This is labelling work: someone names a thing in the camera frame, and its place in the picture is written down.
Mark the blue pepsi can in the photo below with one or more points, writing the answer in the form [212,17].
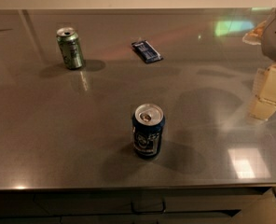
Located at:
[148,122]

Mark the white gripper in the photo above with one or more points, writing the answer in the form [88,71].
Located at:
[263,104]

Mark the green soda can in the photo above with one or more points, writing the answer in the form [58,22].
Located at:
[70,48]

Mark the blue rxbar blueberry wrapper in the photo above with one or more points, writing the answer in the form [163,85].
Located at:
[146,52]

